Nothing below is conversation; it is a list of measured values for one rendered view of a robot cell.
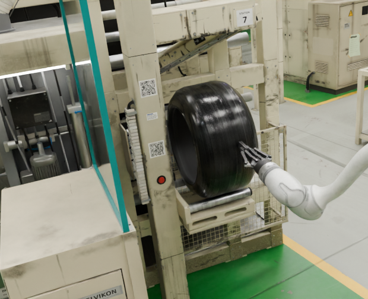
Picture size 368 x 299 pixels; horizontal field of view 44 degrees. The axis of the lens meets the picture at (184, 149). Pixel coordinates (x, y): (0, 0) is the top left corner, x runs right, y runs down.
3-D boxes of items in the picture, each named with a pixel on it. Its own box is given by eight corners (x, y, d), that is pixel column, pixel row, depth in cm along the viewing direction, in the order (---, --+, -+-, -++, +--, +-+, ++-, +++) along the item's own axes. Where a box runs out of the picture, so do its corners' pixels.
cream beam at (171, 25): (145, 48, 215) (140, 16, 209) (132, 41, 237) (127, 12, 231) (257, 28, 232) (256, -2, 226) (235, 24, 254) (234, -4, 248)
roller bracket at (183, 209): (186, 225, 213) (184, 207, 209) (161, 190, 248) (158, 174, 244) (193, 223, 214) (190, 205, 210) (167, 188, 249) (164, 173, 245)
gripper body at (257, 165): (276, 160, 178) (265, 149, 186) (257, 165, 176) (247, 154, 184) (276, 175, 182) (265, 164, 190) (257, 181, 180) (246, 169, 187)
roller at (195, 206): (188, 213, 214) (185, 204, 215) (186, 215, 218) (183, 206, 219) (253, 194, 224) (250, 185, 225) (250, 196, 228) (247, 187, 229)
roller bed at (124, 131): (133, 180, 252) (124, 130, 240) (127, 170, 265) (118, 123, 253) (166, 171, 257) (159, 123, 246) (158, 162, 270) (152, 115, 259)
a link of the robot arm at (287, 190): (257, 182, 172) (276, 197, 180) (279, 204, 159) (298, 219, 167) (276, 161, 171) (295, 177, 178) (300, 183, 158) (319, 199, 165)
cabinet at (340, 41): (337, 96, 630) (339, 3, 581) (307, 88, 677) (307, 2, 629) (381, 82, 668) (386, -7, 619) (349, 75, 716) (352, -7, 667)
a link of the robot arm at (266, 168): (265, 171, 171) (257, 163, 176) (263, 190, 176) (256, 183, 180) (285, 165, 173) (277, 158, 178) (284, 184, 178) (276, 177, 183)
